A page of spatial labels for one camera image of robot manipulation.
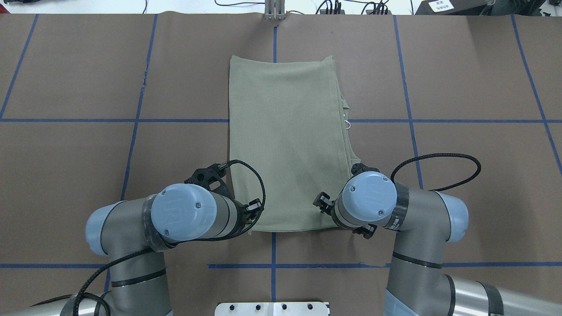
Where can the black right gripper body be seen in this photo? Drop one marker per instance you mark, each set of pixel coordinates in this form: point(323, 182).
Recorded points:
point(322, 200)

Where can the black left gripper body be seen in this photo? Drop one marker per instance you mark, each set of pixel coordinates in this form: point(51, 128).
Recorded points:
point(254, 205)

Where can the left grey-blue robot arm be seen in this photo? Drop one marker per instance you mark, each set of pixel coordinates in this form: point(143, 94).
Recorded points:
point(135, 234)

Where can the olive green long-sleeve shirt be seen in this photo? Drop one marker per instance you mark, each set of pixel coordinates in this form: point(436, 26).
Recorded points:
point(286, 120)

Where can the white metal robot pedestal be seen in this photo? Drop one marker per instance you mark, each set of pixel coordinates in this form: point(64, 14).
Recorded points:
point(273, 309)

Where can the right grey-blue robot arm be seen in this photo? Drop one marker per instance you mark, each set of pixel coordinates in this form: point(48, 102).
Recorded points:
point(424, 222)

